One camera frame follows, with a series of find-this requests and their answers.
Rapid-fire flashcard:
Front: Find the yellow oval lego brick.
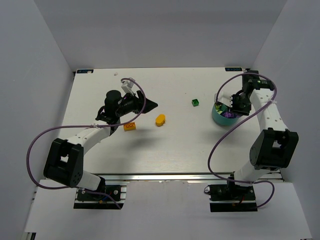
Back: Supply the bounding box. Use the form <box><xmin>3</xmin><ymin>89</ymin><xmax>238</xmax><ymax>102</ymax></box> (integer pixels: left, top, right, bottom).
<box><xmin>155</xmin><ymin>114</ymin><xmax>166</xmax><ymax>127</ymax></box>

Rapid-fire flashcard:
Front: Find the lime rectangular lego brick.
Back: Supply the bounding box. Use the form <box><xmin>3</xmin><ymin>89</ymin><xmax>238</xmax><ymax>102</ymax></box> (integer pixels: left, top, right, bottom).
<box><xmin>214</xmin><ymin>104</ymin><xmax>224</xmax><ymax>115</ymax></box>

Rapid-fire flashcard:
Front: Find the green lego with heart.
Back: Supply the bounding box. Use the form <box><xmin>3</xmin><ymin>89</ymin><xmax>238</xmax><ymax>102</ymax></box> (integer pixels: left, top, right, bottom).
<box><xmin>191</xmin><ymin>99</ymin><xmax>199</xmax><ymax>107</ymax></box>

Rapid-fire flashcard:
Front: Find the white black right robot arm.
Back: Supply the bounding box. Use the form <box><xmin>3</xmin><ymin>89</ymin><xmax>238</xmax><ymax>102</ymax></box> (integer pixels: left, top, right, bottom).
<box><xmin>229</xmin><ymin>70</ymin><xmax>299</xmax><ymax>187</ymax></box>

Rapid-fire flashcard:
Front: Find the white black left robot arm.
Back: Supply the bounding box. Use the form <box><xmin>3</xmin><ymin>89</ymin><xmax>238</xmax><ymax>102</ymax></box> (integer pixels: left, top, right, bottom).
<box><xmin>43</xmin><ymin>90</ymin><xmax>158</xmax><ymax>192</ymax></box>

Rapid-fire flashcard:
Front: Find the yellow long lego brick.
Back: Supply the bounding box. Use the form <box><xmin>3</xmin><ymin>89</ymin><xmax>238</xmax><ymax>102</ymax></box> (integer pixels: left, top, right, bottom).
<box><xmin>123</xmin><ymin>122</ymin><xmax>136</xmax><ymax>132</ymax></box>

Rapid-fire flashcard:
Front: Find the teal round divided container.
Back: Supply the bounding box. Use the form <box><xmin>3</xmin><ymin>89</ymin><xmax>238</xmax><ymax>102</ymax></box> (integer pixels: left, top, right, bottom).
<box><xmin>211</xmin><ymin>103</ymin><xmax>241</xmax><ymax>126</ymax></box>

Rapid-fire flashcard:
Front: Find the blue label sticker right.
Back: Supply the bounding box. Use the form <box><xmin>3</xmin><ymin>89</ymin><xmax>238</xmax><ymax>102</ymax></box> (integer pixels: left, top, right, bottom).
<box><xmin>224</xmin><ymin>67</ymin><xmax>243</xmax><ymax>72</ymax></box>

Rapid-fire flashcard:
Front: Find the blue label sticker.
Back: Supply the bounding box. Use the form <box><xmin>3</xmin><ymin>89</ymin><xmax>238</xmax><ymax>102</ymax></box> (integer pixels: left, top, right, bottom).
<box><xmin>76</xmin><ymin>69</ymin><xmax>94</xmax><ymax>74</ymax></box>
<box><xmin>224</xmin><ymin>67</ymin><xmax>243</xmax><ymax>72</ymax></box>

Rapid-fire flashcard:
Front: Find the blue label sticker left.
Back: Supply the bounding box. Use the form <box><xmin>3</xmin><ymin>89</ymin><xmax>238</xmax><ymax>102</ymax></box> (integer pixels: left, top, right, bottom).
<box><xmin>76</xmin><ymin>69</ymin><xmax>94</xmax><ymax>74</ymax></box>

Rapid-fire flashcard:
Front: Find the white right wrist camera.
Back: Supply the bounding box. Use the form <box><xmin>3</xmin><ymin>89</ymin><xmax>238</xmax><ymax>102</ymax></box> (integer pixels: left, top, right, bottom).
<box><xmin>214</xmin><ymin>91</ymin><xmax>232</xmax><ymax>108</ymax></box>

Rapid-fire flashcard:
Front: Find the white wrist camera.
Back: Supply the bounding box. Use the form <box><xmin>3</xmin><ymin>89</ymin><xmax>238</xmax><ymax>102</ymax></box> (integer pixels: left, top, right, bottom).
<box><xmin>120</xmin><ymin>77</ymin><xmax>135</xmax><ymax>96</ymax></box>
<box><xmin>214</xmin><ymin>91</ymin><xmax>232</xmax><ymax>108</ymax></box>

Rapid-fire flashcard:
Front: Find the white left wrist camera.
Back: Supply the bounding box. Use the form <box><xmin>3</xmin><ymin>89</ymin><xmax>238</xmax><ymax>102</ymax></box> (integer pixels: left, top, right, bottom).
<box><xmin>120</xmin><ymin>77</ymin><xmax>135</xmax><ymax>96</ymax></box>

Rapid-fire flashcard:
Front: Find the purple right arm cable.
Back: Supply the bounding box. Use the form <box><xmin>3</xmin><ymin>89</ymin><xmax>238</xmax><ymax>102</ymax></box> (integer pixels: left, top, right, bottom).
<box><xmin>207</xmin><ymin>72</ymin><xmax>278</xmax><ymax>209</ymax></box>

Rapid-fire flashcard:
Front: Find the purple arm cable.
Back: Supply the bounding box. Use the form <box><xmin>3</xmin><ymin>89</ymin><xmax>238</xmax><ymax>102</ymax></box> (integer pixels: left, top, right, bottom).
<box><xmin>207</xmin><ymin>72</ymin><xmax>278</xmax><ymax>209</ymax></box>
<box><xmin>26</xmin><ymin>77</ymin><xmax>147</xmax><ymax>210</ymax></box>

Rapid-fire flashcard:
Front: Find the aluminium table edge rail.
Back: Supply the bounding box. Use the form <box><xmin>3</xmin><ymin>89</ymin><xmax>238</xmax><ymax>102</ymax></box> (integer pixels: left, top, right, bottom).
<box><xmin>94</xmin><ymin>172</ymin><xmax>286</xmax><ymax>185</ymax></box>

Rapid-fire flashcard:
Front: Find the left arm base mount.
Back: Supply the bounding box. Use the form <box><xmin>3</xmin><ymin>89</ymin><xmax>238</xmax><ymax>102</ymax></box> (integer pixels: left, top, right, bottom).
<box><xmin>73</xmin><ymin>184</ymin><xmax>127</xmax><ymax>210</ymax></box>

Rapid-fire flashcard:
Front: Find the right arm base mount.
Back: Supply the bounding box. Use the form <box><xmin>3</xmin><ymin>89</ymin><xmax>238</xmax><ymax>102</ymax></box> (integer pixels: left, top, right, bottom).
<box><xmin>203</xmin><ymin>182</ymin><xmax>258</xmax><ymax>213</ymax></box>

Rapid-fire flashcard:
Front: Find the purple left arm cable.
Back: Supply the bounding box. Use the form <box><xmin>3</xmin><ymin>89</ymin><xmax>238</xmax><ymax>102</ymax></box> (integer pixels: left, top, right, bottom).
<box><xmin>26</xmin><ymin>77</ymin><xmax>147</xmax><ymax>210</ymax></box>

